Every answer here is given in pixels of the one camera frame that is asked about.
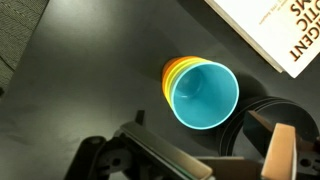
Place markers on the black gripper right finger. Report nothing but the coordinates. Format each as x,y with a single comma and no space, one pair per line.
280,153

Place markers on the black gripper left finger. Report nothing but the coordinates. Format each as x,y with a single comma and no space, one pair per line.
166,150

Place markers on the blue plastic cup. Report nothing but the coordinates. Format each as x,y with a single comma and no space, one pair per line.
206,100

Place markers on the lime yellow plastic cup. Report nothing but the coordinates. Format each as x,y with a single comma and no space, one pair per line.
178,69

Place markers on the black bowl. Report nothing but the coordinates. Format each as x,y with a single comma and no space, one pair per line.
233,140

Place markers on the orange plastic cup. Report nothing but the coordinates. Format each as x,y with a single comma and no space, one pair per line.
171,62

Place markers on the orange robotics textbook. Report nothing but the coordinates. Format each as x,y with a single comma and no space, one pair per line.
266,26

